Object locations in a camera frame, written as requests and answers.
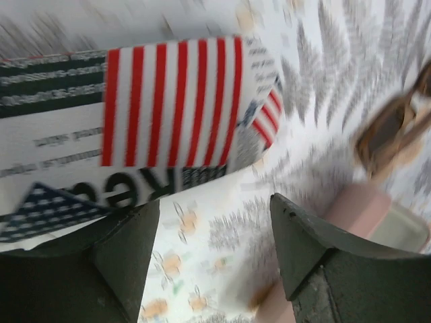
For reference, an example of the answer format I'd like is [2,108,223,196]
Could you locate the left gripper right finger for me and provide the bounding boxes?
[270,193,430,323]

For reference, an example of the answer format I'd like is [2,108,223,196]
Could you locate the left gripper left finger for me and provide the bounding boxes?
[1,201,160,322]

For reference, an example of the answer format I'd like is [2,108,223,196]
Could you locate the pink glasses case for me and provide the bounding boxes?
[256,184,430,322]

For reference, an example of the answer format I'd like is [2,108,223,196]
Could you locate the flag pattern glasses case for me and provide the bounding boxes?
[1,36,284,251]

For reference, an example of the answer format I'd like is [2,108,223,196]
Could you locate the brown sunglasses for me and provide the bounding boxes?
[354,62,430,180]

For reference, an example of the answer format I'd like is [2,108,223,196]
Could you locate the floral table mat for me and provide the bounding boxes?
[1,1,430,322]

